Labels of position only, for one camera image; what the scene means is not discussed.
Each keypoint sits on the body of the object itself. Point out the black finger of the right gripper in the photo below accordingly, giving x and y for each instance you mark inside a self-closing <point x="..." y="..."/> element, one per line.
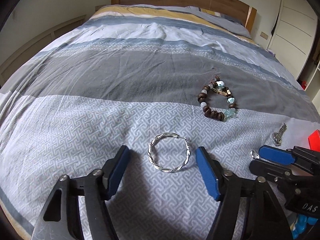
<point x="271" y="172"/>

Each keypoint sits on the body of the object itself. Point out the red jewelry box tray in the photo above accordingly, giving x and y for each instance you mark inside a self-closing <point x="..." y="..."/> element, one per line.
<point x="314" y="140"/>

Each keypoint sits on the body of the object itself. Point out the grey pillow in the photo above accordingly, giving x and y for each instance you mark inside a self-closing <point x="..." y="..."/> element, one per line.
<point x="224" y="21"/>

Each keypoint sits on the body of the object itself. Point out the striped duvet cover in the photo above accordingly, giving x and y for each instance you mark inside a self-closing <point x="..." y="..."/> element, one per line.
<point x="125" y="76"/>

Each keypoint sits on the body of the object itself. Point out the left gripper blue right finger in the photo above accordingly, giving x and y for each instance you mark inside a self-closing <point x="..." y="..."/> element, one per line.
<point x="211" y="172"/>

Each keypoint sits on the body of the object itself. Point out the blue white gloved right hand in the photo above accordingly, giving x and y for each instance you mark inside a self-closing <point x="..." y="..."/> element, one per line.
<point x="305" y="228"/>

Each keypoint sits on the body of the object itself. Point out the low wall cabinet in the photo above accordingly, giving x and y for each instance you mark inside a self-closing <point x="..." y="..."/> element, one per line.
<point x="36" y="44"/>

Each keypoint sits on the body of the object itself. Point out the white wardrobe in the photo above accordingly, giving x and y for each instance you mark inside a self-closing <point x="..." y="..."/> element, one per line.
<point x="293" y="39"/>

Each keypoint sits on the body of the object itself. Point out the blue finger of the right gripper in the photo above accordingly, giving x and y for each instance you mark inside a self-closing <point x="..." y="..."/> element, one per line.
<point x="276" y="155"/>

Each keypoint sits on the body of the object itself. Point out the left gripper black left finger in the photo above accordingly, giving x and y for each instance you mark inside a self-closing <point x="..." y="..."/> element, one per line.
<point x="114" y="170"/>

